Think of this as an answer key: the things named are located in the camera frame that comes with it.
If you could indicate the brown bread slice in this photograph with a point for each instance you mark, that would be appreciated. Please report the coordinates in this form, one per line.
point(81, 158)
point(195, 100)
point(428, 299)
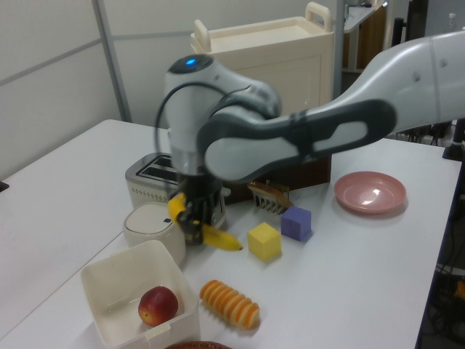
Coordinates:
point(270, 192)

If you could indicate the wooden background desk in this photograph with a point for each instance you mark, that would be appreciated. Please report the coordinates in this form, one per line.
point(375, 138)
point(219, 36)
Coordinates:
point(370, 22)

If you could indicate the black object at table edge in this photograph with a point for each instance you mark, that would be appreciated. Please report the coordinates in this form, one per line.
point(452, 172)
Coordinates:
point(3, 187)

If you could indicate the dark brown wooden box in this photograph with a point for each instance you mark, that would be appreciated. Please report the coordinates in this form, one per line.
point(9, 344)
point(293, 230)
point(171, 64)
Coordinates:
point(312, 174)

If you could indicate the pink plate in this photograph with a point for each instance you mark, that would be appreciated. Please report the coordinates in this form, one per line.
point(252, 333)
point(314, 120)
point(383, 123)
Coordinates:
point(368, 192)

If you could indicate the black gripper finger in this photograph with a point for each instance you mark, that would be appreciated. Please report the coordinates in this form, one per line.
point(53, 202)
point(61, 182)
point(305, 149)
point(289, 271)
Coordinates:
point(192, 225)

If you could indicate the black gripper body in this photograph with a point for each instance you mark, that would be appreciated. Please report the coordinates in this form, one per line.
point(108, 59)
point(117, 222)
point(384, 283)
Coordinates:
point(201, 196)

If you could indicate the black clamp mount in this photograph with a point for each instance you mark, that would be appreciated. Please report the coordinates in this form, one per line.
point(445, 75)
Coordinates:
point(454, 149)

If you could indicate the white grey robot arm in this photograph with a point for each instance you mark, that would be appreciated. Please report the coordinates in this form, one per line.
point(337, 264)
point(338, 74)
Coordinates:
point(254, 145)

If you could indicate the cream silver toaster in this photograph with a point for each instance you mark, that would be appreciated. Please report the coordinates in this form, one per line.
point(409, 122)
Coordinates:
point(145, 181)

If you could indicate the yellow banana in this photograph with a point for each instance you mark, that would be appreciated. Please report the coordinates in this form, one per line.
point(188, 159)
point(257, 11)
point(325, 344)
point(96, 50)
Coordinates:
point(221, 240)

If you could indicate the long orange striped bread roll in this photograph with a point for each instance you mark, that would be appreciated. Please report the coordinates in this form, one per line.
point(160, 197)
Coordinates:
point(229, 303)

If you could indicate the red apple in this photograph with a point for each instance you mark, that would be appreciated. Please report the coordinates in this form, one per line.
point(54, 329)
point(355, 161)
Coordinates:
point(158, 305)

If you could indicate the purple cube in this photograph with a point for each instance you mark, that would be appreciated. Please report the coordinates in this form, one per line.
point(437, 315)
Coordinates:
point(296, 223)

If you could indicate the yellow cube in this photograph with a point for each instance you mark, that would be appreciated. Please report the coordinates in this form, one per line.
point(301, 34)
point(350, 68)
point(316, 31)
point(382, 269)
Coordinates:
point(264, 241)

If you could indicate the cream toy kitchen cabinet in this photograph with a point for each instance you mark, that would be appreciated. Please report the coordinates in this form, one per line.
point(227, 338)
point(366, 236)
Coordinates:
point(283, 54)

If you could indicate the white square plastic container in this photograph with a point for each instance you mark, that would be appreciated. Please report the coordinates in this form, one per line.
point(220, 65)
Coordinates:
point(109, 276)

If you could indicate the small white lidded bin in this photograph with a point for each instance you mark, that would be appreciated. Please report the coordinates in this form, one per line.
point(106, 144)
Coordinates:
point(145, 225)

